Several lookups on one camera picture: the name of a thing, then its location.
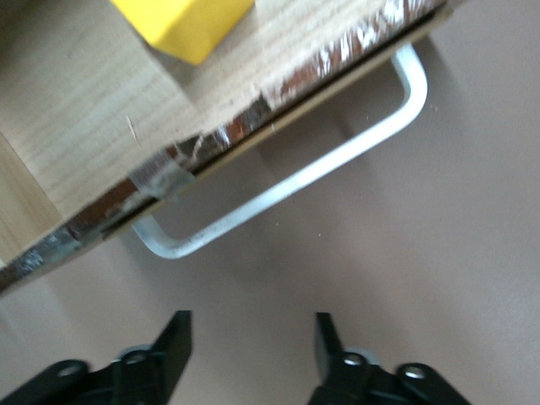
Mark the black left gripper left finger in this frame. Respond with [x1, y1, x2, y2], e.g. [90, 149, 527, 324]
[0, 310, 193, 405]

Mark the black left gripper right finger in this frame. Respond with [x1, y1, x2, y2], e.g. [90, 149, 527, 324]
[305, 312, 472, 405]

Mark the wooden drawer with white handle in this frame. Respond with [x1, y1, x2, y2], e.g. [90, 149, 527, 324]
[0, 0, 455, 299]

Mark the yellow wooden block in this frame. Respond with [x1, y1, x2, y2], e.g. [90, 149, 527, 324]
[110, 0, 257, 67]

